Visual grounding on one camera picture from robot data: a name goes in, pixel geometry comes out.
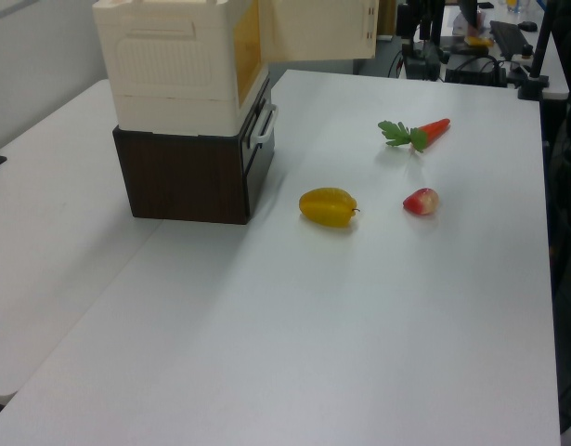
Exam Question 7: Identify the orange toy carrot green leaves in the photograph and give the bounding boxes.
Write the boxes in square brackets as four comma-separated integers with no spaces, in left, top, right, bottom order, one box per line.
[376,117,452,155]

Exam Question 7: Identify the black clamp stand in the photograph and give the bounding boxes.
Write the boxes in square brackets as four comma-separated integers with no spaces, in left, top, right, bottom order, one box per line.
[516,0,561,101]

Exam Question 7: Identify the black device with cables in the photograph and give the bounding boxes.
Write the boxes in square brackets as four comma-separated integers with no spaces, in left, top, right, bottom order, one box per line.
[387,38,449,82]

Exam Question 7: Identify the cream plastic cabinet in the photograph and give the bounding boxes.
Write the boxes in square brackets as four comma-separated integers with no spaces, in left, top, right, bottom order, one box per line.
[91,0,273,137]

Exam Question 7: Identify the cream cabinet door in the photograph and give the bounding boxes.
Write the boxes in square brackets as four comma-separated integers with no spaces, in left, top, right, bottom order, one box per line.
[257,0,380,63]

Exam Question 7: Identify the black flat box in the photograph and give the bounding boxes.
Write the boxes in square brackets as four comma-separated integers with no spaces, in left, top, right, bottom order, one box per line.
[444,54,508,88]

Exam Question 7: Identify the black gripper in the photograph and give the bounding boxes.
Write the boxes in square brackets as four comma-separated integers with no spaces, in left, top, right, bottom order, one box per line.
[395,0,448,43]

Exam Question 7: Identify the yellow toy starfruit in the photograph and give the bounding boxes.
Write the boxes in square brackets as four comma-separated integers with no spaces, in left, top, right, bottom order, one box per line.
[297,186,361,230]

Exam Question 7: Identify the white drawer handle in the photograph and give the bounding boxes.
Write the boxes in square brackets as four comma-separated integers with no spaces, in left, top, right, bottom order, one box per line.
[248,102,279,151]

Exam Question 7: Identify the dark brown wooden drawer box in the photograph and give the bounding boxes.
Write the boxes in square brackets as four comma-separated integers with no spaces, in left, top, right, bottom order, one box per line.
[111,75,278,226]

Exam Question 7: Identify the red toy peach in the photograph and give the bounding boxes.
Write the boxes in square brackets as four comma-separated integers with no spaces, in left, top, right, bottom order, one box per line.
[401,187,440,216]

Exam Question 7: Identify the black keyboard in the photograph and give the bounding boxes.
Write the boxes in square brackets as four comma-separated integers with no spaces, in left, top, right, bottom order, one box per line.
[487,20,533,60]

